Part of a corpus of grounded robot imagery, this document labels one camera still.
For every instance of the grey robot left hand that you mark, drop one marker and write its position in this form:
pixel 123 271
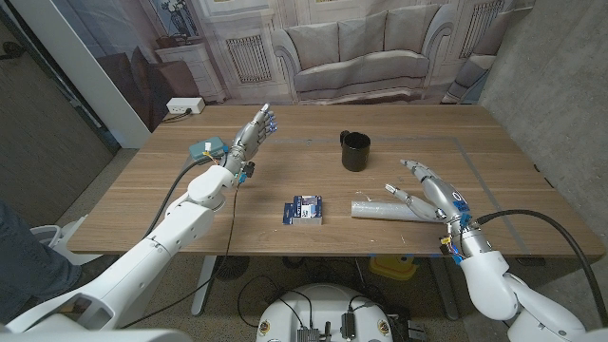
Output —
pixel 247 140

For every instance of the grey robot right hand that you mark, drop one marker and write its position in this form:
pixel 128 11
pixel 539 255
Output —
pixel 444 199

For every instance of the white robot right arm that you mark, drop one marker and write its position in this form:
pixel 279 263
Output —
pixel 489 285

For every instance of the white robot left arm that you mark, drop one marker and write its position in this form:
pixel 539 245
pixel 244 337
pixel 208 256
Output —
pixel 138 266

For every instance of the blue and white package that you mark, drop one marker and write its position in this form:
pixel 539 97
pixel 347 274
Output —
pixel 306 211

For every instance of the teal box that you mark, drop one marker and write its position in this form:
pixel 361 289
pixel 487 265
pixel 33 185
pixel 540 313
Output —
pixel 202 149

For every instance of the white power strip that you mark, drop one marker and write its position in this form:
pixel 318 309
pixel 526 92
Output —
pixel 185 104

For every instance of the yellow object under table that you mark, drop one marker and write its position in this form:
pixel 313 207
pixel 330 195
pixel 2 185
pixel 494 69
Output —
pixel 393 268

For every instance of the black mug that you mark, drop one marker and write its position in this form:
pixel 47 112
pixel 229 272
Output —
pixel 355 154

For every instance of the black round floor object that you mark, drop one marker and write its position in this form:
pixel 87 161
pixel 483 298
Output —
pixel 233 267

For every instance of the printed living room backdrop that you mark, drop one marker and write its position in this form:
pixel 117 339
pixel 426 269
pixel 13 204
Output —
pixel 361 47

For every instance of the white table leg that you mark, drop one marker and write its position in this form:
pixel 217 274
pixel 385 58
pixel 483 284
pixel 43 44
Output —
pixel 205 285

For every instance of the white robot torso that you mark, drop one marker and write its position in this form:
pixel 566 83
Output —
pixel 323 304

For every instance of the white chair base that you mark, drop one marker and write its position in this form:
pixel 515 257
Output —
pixel 52 237

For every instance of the person's leg in jeans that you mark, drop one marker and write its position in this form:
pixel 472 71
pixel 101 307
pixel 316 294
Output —
pixel 28 271

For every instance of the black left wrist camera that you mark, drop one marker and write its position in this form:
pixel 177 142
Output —
pixel 248 169

